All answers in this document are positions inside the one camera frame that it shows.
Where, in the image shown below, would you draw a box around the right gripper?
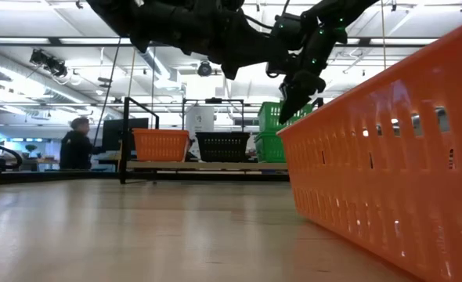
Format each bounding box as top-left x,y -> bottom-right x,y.
279,69 -> 327,125

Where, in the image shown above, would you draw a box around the orange slotted plastic basket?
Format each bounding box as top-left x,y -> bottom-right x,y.
276,16 -> 462,282
131,128 -> 192,163

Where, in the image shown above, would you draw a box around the white cabinet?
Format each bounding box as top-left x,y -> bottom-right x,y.
185,105 -> 215,139

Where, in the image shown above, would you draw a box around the round black ceiling fixture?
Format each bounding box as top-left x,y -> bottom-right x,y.
197,60 -> 214,78

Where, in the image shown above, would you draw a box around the black computer monitor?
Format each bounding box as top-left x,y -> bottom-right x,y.
100,117 -> 150,153

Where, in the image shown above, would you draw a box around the person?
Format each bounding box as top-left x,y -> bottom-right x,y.
60,116 -> 99,171

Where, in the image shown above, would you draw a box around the black background metal frame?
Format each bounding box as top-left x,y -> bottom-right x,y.
181,97 -> 245,134

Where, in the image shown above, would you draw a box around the wooden shelf with black frame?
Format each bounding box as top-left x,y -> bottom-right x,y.
118,96 -> 325,186

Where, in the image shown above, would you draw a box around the long black hanging cable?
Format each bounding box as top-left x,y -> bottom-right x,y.
92,37 -> 122,146

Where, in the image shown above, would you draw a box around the black ceiling device white cables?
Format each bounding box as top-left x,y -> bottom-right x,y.
29,48 -> 70,78

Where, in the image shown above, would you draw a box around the black aluminium table frame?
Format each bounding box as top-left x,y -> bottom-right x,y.
0,168 -> 291,187

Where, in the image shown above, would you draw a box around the black overhead light rail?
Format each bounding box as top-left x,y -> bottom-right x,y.
0,36 -> 439,47

